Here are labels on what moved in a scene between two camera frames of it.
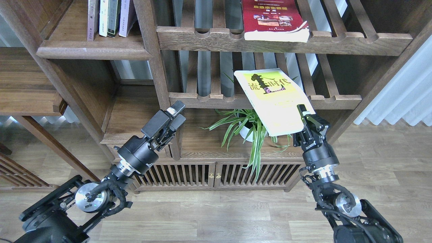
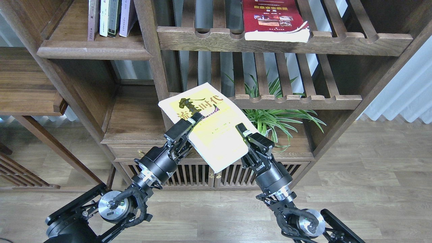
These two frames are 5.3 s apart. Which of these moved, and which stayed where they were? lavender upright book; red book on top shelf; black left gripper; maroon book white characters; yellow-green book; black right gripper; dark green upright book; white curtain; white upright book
Moved: black right gripper; yellow-green book; black left gripper
Stayed: lavender upright book; red book on top shelf; maroon book white characters; white upright book; white curtain; dark green upright book
